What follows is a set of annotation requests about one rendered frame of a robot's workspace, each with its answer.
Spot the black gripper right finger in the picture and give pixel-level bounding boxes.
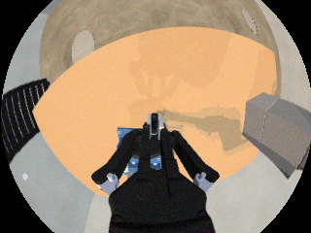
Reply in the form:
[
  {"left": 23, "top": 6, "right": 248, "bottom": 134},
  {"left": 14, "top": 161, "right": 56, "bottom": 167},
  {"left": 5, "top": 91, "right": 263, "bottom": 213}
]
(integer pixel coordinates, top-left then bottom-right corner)
[{"left": 157, "top": 114, "right": 220, "bottom": 200}]

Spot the blue bench vise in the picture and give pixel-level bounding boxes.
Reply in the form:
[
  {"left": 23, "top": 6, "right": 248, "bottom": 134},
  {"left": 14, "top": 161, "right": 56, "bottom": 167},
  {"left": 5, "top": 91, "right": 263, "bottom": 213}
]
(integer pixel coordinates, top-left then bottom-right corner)
[{"left": 117, "top": 113, "right": 161, "bottom": 179}]

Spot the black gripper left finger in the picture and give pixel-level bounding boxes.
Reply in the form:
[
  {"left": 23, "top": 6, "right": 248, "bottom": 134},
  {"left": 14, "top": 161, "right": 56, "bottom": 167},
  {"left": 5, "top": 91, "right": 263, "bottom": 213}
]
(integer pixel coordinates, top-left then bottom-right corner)
[{"left": 91, "top": 113, "right": 152, "bottom": 201}]

